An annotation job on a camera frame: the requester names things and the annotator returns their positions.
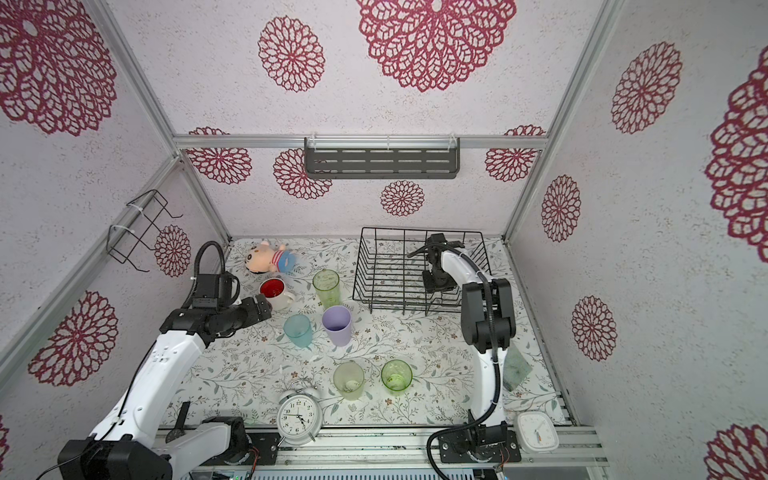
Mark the purple plastic cup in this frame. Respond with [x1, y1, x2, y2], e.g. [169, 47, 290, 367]
[322, 305, 353, 347]

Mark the teal translucent cup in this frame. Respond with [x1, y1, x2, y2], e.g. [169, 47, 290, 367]
[283, 314, 313, 348]

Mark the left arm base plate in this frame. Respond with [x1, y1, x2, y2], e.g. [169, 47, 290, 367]
[161, 416, 283, 467]

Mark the black wire wall holder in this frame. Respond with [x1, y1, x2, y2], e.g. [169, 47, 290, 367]
[105, 189, 183, 273]

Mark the bright green cup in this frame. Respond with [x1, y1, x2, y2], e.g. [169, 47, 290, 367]
[380, 359, 413, 394]

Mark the plush doll toy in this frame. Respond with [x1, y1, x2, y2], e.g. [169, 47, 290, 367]
[244, 241, 296, 274]

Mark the green sponge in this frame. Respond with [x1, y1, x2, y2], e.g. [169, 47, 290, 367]
[503, 344, 532, 392]

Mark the grey slotted wall shelf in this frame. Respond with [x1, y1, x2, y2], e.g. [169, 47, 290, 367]
[304, 137, 461, 180]

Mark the tall green translucent cup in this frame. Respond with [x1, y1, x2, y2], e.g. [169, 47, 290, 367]
[312, 269, 342, 309]

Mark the pale yellow-green cup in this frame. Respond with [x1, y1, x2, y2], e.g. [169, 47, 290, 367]
[333, 361, 365, 401]

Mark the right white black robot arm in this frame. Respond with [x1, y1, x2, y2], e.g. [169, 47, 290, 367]
[424, 242, 516, 429]

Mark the black wire dish rack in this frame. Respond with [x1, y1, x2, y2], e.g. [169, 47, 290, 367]
[352, 226, 461, 314]

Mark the white mug red inside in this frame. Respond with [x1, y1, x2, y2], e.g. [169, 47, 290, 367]
[258, 278, 296, 311]

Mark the white twin-bell alarm clock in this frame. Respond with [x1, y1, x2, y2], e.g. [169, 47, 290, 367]
[276, 387, 323, 447]

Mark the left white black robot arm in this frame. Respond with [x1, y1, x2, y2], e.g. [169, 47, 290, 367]
[54, 270, 272, 479]

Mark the white square timer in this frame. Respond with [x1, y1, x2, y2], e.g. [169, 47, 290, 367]
[515, 411, 560, 453]

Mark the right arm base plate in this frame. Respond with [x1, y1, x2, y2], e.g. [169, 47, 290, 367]
[438, 422, 522, 464]

